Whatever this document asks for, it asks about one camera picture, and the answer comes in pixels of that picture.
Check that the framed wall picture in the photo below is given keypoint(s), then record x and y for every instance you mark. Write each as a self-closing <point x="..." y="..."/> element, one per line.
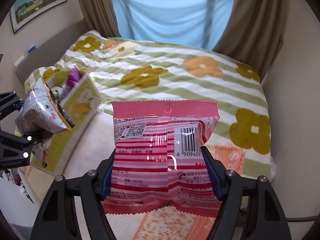
<point x="37" y="2"/>

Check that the small blue white object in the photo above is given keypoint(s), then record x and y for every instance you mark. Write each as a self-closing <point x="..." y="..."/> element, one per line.
<point x="32" y="49"/>

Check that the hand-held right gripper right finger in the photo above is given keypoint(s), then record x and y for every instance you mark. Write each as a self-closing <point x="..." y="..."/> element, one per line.
<point x="216" y="180"/>

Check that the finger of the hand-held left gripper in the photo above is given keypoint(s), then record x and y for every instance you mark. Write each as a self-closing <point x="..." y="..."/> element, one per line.
<point x="10" y="102"/>
<point x="12" y="152"/>

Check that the purple snack packet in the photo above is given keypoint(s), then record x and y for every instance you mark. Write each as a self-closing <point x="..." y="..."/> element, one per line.
<point x="73" y="76"/>

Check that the green striped flower blanket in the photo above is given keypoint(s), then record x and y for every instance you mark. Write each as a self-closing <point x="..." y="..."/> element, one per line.
<point x="175" y="85"/>

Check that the cream bed sheet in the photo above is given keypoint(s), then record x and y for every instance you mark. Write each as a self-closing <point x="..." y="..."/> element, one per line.
<point x="85" y="150"/>

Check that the pink striped snack packet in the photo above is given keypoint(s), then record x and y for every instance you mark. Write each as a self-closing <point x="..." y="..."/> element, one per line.
<point x="150" y="150"/>

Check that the silver snack packet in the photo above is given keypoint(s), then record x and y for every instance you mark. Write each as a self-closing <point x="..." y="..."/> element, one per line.
<point x="37" y="107"/>

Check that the brown curtain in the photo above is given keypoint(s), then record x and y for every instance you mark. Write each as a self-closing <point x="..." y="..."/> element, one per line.
<point x="97" y="7"/>
<point x="252" y="25"/>

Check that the green cardboard box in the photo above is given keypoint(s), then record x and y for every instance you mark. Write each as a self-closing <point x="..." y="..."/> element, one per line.
<point x="77" y="105"/>

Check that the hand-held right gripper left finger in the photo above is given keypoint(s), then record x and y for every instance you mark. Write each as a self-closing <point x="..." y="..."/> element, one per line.
<point x="106" y="185"/>

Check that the light blue cloth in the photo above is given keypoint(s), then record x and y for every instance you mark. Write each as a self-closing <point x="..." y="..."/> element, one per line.
<point x="170" y="17"/>

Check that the grey headboard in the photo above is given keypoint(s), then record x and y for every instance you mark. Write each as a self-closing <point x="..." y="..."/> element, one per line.
<point x="50" y="47"/>

